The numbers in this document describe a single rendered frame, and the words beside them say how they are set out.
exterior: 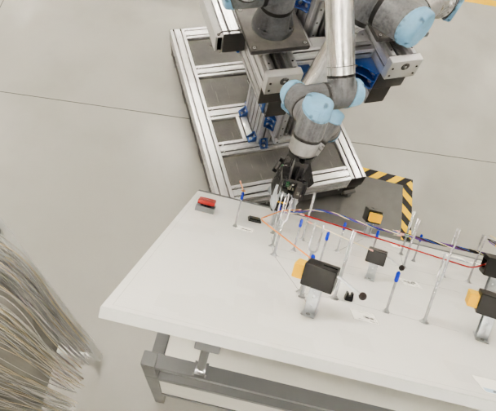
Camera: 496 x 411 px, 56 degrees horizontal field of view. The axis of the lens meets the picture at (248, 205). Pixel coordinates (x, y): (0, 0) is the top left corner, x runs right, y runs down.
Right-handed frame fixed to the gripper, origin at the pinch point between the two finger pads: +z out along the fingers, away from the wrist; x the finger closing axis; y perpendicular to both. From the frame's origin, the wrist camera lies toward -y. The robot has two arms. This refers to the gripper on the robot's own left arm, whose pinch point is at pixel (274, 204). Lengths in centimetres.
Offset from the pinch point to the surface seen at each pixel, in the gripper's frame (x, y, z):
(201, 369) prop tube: 29, 27, 41
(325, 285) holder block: 53, 52, -2
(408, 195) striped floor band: -26, -154, -34
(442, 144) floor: -39, -181, -75
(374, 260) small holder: 44.4, 18.4, -7.1
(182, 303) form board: 43, 69, 11
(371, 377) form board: 68, 56, 3
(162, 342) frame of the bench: 4, 13, 55
